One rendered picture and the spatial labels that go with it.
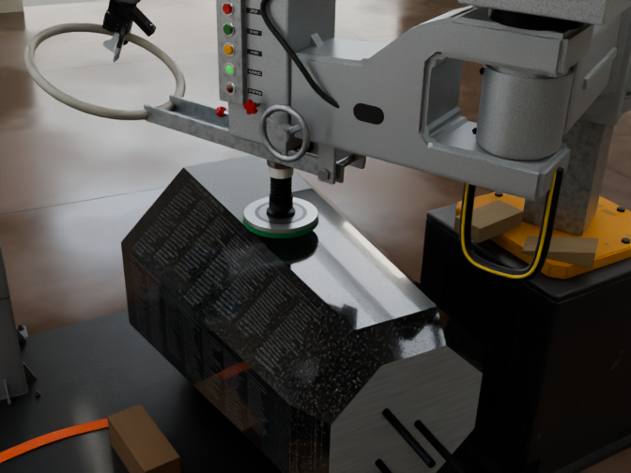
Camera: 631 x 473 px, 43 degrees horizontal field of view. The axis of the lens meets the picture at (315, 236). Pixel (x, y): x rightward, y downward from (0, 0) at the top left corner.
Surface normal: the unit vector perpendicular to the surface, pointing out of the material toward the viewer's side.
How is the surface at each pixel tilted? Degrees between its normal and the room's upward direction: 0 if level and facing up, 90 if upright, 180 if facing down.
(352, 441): 90
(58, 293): 0
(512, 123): 90
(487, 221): 0
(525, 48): 90
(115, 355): 0
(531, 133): 90
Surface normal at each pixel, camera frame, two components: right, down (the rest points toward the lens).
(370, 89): -0.55, 0.39
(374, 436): 0.46, 0.44
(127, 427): 0.02, -0.88
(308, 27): 0.84, 0.28
